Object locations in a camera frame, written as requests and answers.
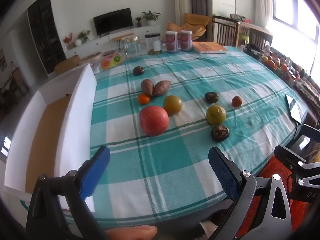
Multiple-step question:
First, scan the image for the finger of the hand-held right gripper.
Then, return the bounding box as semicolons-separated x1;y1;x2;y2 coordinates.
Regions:
274;145;308;172
302;124;320;137

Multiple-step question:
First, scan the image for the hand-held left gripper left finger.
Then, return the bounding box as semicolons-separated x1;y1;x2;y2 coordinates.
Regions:
26;145;111;240

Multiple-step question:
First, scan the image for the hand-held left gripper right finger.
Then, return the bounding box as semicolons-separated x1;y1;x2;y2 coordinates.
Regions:
208;146;293;240

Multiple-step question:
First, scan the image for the wrinkled dark passion fruit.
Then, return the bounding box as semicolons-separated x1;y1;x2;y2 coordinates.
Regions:
211;125;230;142

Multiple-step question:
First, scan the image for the yellow-green round fruit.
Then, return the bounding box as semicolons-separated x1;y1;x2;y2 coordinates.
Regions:
206;104;227;126
163;95;183;115

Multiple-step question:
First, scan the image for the white cardboard box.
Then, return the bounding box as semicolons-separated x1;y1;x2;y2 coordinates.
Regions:
4;64;97;213

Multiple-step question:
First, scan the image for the red apple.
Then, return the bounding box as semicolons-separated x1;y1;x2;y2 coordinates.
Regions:
139;106;169;137

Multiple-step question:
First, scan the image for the purple sweet potato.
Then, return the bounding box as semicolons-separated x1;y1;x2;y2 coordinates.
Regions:
153;80;171;97
141;79;154;97

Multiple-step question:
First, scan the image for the person's left hand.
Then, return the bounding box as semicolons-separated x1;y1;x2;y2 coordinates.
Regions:
106;226;157;240

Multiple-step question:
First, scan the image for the red patterned cloth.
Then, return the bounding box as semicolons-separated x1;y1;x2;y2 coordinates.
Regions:
236;155;309;240

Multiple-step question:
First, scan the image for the black smartphone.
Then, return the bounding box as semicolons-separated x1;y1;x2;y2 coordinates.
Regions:
285;94;303;125

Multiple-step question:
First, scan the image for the teal checked tablecloth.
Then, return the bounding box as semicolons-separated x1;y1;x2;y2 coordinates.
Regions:
22;46;309;227

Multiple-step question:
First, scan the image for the pile of assorted fruit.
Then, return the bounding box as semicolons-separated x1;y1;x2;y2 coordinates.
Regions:
261;55;288;73

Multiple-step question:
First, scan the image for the fruit print box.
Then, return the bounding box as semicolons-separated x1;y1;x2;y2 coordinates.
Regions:
100;52;123;70

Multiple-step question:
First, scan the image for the window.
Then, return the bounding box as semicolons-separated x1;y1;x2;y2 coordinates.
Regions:
271;0;320;75

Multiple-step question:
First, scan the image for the green stool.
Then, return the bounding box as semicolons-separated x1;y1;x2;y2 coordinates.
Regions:
239;33;250;48

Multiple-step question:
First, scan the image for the orange book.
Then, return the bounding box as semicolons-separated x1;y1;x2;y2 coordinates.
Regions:
191;42;228;54

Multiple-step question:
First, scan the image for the glass jar with gold lid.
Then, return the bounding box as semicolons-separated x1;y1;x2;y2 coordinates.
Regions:
122;36;141;60

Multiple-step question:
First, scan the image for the white television cabinet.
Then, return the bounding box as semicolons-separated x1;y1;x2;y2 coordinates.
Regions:
64;25;160;58

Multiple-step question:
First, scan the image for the red flower arrangement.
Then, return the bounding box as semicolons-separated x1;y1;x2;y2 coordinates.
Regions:
63;32;73;49

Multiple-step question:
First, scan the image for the purple printed can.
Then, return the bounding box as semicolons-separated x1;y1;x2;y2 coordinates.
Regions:
165;31;178;53
180;30;193;52

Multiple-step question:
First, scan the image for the leafy plant in white vase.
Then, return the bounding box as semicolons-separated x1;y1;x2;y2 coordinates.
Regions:
75;29;90;46

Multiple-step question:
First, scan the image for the round wooden coffee table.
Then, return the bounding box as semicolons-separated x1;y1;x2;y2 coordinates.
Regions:
111;33;134;52

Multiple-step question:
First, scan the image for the white sheer curtain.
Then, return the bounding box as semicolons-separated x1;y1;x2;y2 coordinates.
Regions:
252;0;277;30

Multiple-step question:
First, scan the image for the clear jar with black lid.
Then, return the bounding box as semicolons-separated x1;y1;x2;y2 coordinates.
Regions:
144;33;162;55

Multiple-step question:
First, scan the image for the dark wooden chair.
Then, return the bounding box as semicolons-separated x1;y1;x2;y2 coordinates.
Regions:
212;15;240;47

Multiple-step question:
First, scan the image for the dark tall cabinet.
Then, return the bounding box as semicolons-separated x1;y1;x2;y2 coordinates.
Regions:
27;0;67;75

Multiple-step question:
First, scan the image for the black television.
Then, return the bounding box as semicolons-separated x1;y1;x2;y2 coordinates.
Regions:
93;8;134;36

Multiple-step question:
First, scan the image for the large green potted plant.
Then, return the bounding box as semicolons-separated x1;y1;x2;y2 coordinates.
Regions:
141;10;161;26

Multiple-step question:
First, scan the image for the white patterned curtain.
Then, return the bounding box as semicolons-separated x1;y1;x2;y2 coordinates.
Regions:
172;0;194;28

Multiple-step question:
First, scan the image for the black cable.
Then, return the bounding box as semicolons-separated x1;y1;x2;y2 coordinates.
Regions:
287;123;302;148

